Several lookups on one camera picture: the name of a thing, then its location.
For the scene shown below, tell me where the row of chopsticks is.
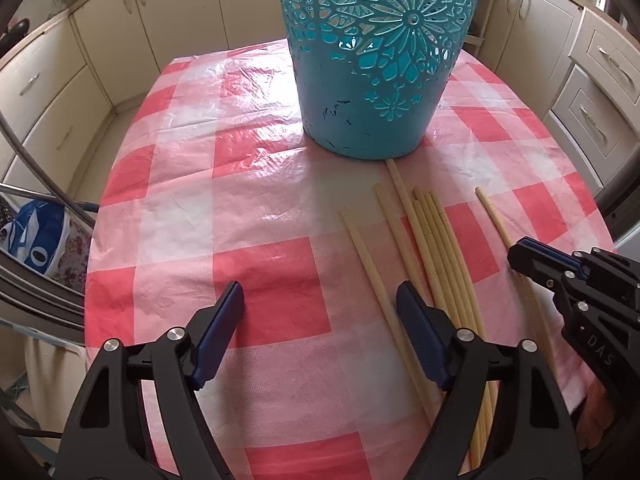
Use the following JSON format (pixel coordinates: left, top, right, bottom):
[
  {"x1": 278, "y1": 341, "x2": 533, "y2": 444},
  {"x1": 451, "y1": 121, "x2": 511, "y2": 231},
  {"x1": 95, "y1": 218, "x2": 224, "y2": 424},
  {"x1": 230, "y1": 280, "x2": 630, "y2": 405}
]
[{"x1": 341, "y1": 159, "x2": 501, "y2": 478}]

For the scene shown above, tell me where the cream kitchen cabinet run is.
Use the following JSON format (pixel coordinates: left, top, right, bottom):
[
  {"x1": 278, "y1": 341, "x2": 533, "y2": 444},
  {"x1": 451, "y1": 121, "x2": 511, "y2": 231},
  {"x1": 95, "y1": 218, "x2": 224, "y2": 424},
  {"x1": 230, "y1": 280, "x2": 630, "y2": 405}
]
[{"x1": 0, "y1": 0, "x2": 291, "y2": 201}]

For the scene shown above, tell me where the blue white plastic bag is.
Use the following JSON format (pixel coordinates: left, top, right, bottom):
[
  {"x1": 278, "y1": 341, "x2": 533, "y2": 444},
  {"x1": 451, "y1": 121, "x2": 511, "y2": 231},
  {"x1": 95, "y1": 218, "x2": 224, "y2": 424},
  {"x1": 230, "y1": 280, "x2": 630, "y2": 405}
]
[{"x1": 0, "y1": 199, "x2": 68, "y2": 277}]

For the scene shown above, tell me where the pale bamboo chopstick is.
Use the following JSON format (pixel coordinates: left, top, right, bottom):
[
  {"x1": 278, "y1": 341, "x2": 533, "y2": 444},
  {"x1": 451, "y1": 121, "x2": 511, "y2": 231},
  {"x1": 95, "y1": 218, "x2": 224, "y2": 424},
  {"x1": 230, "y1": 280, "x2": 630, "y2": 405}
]
[{"x1": 475, "y1": 186, "x2": 553, "y2": 323}]

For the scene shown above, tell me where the grey metal frame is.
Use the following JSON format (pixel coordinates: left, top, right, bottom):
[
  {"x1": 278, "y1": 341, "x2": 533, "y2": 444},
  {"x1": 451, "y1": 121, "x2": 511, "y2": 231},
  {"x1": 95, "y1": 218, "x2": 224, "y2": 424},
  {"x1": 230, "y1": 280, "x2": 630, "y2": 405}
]
[{"x1": 0, "y1": 255, "x2": 86, "y2": 333}]

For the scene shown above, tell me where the red white checked tablecloth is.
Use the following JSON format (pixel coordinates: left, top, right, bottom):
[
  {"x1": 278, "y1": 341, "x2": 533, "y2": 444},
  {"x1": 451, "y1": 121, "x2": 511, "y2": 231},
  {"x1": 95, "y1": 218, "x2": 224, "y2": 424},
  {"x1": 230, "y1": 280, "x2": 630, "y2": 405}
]
[{"x1": 82, "y1": 42, "x2": 618, "y2": 480}]

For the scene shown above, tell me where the cream cabinet with drawers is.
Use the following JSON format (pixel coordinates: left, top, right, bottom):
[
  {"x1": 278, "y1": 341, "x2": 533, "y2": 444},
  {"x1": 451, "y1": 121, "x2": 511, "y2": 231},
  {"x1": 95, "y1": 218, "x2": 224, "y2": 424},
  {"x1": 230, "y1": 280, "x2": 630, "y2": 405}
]
[{"x1": 477, "y1": 0, "x2": 640, "y2": 211}]

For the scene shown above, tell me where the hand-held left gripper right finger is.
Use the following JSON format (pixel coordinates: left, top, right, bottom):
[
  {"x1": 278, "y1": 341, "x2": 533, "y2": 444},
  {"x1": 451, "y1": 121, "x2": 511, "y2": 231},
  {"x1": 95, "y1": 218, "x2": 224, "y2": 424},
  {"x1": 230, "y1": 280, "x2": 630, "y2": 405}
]
[{"x1": 396, "y1": 281, "x2": 586, "y2": 480}]

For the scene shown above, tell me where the steel tube rack frame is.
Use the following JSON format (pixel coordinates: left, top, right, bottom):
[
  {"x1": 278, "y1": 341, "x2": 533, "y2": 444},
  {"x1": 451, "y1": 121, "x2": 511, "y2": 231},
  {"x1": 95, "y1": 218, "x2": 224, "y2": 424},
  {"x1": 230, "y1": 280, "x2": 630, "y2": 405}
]
[{"x1": 0, "y1": 107, "x2": 101, "y2": 228}]

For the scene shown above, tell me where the white shelf rack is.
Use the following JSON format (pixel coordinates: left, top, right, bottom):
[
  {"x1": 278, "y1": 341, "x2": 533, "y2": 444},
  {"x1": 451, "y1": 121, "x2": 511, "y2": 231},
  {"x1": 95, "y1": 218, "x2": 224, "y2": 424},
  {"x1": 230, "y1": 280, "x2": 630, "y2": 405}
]
[{"x1": 467, "y1": 0, "x2": 499, "y2": 58}]

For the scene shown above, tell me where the floral cloth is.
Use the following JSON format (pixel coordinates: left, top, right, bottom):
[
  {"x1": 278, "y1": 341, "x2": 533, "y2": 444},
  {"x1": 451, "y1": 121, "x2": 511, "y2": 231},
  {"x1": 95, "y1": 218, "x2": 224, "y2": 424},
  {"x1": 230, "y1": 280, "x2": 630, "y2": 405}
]
[{"x1": 47, "y1": 212, "x2": 96, "y2": 301}]

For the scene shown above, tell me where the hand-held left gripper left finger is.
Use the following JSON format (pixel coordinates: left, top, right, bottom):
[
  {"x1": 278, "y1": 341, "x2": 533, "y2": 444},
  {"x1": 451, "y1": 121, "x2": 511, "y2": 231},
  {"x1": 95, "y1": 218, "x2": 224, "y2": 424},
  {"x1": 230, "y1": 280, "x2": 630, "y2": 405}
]
[{"x1": 52, "y1": 280, "x2": 246, "y2": 480}]

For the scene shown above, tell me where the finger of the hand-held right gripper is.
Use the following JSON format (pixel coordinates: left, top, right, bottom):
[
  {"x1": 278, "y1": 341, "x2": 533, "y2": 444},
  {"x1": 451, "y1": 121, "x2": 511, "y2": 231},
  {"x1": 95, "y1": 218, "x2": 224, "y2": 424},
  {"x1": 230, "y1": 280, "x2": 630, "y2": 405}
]
[
  {"x1": 537, "y1": 241, "x2": 640, "y2": 307},
  {"x1": 506, "y1": 237, "x2": 576, "y2": 312}
]

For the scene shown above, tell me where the teal cutout plastic basket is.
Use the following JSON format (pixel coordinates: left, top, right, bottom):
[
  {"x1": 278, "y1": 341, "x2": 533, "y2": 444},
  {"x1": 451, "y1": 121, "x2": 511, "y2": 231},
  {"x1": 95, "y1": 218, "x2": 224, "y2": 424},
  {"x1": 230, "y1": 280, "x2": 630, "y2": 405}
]
[{"x1": 272, "y1": 0, "x2": 488, "y2": 161}]

